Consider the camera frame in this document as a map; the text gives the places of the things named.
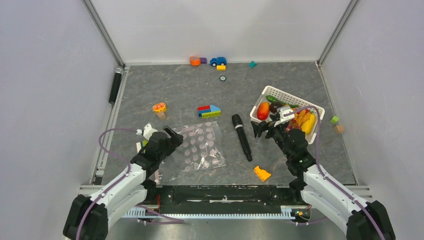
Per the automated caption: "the white toothed cable rail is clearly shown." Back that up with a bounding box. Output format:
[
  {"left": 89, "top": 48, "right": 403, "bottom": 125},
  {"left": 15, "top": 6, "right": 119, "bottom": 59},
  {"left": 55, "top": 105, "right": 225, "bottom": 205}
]
[{"left": 122, "top": 207, "right": 295, "bottom": 220}]

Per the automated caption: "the teal block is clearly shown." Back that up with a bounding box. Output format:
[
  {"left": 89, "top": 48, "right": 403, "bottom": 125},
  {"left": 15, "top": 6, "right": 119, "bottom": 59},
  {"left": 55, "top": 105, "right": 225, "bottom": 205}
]
[{"left": 249, "top": 60, "right": 257, "bottom": 69}]

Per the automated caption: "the small round disc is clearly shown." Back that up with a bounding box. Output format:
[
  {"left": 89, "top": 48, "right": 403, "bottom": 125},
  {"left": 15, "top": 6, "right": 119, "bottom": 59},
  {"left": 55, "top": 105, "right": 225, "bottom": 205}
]
[{"left": 219, "top": 75, "right": 227, "bottom": 82}]

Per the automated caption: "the tan wooden cube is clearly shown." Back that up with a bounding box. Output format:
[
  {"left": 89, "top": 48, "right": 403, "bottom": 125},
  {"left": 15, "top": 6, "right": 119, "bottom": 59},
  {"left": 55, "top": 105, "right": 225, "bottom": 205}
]
[
  {"left": 156, "top": 111, "right": 166, "bottom": 120},
  {"left": 334, "top": 125, "right": 345, "bottom": 134}
]

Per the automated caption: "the red grape bunch toy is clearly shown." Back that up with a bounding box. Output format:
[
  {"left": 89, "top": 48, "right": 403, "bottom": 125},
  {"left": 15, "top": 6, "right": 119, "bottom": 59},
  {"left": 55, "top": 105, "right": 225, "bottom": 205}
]
[{"left": 286, "top": 119, "right": 302, "bottom": 132}]

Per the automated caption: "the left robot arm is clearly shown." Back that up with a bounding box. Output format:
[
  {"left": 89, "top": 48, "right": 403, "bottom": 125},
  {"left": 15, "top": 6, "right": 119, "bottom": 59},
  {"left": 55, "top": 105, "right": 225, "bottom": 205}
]
[{"left": 62, "top": 123, "right": 183, "bottom": 240}]

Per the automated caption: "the tan wooden cube right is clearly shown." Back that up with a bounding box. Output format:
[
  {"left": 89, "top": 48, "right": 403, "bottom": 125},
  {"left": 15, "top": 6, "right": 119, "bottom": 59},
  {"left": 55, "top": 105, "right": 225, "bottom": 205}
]
[{"left": 334, "top": 125, "right": 345, "bottom": 134}]

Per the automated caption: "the blue toy car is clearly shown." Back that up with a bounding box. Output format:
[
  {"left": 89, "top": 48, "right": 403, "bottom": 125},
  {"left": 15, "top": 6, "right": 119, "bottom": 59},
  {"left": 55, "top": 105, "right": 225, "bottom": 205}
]
[{"left": 209, "top": 56, "right": 227, "bottom": 67}]

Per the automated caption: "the yellow corn toy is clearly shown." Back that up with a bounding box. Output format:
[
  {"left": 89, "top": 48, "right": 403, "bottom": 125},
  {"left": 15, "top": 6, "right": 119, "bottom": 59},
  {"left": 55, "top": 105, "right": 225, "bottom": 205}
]
[{"left": 300, "top": 112, "right": 316, "bottom": 135}]

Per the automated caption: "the orange yellow fruit toy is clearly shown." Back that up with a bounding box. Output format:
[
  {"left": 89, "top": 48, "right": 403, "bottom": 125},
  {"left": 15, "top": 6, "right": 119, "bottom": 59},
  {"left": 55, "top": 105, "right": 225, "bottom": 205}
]
[{"left": 294, "top": 109, "right": 311, "bottom": 127}]

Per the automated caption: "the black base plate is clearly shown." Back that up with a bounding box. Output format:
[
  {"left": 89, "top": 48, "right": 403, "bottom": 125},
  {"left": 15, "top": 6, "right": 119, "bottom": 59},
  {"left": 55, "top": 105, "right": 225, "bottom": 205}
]
[{"left": 142, "top": 185, "right": 307, "bottom": 215}]

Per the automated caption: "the green cube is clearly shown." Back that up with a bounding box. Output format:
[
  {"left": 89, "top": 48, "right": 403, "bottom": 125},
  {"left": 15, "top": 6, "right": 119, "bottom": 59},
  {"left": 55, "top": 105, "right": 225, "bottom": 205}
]
[{"left": 330, "top": 116, "right": 339, "bottom": 125}]

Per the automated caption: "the citrus slice toy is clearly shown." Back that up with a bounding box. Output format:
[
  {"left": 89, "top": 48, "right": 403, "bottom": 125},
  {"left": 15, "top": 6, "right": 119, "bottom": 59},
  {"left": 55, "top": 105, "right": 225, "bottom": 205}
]
[{"left": 152, "top": 102, "right": 167, "bottom": 113}]

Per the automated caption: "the white perforated basket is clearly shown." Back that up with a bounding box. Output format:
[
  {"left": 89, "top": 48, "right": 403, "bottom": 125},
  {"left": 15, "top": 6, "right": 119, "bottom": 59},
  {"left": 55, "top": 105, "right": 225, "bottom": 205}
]
[{"left": 250, "top": 85, "right": 325, "bottom": 145}]

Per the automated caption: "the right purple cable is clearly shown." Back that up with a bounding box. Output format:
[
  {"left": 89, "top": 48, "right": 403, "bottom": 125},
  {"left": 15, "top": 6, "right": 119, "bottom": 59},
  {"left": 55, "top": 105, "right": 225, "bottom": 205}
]
[{"left": 284, "top": 105, "right": 387, "bottom": 240}]

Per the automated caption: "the tan wooden cube left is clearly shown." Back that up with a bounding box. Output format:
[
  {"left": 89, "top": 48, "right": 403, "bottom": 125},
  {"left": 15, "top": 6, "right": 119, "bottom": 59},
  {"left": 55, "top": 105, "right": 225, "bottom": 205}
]
[{"left": 156, "top": 111, "right": 166, "bottom": 120}]

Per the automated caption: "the black microphone on table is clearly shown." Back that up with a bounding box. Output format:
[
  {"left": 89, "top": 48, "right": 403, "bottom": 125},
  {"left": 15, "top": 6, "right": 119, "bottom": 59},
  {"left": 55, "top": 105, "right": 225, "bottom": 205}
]
[{"left": 231, "top": 114, "right": 253, "bottom": 162}]

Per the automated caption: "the black microphone at wall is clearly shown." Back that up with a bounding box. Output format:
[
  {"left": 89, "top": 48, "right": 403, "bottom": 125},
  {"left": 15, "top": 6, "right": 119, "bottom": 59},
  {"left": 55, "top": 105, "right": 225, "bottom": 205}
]
[{"left": 108, "top": 66, "right": 124, "bottom": 105}]

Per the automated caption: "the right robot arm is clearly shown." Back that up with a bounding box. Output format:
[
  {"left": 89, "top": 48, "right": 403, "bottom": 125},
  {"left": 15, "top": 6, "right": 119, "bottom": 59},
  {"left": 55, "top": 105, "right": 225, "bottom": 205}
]
[{"left": 251, "top": 121, "right": 396, "bottom": 240}]

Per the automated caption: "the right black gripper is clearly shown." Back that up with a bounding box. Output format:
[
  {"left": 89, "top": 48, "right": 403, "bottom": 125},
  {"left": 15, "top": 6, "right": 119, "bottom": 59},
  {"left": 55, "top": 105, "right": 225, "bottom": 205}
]
[{"left": 250, "top": 114, "right": 292, "bottom": 159}]

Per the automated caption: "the yellow brick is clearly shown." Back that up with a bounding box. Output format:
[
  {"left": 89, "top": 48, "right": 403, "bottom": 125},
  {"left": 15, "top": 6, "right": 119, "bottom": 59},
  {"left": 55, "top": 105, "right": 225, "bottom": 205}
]
[{"left": 216, "top": 65, "right": 226, "bottom": 71}]

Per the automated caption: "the multicolour brick stack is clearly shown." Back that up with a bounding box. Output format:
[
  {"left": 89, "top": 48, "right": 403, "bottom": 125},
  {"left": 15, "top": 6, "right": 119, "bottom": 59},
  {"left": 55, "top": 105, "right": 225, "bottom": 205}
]
[{"left": 197, "top": 104, "right": 222, "bottom": 119}]

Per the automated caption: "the orange cheese wedge toy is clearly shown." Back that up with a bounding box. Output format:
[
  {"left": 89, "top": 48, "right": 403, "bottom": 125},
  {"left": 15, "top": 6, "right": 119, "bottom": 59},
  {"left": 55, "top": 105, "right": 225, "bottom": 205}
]
[{"left": 253, "top": 166, "right": 271, "bottom": 182}]

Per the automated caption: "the clear polka dot zip bag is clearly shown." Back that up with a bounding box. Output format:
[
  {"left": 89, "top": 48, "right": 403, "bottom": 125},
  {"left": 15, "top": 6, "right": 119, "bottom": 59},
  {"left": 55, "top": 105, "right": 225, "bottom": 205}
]
[{"left": 154, "top": 121, "right": 226, "bottom": 185}]

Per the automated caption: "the orange red mango toy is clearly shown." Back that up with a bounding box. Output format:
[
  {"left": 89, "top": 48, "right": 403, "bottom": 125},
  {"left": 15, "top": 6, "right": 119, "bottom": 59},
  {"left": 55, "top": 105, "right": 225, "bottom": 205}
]
[{"left": 256, "top": 101, "right": 270, "bottom": 121}]

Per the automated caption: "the dark mangosteen toy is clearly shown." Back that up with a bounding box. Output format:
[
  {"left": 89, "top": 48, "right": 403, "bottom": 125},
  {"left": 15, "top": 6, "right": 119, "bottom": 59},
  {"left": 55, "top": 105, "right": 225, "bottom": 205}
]
[{"left": 269, "top": 101, "right": 285, "bottom": 114}]

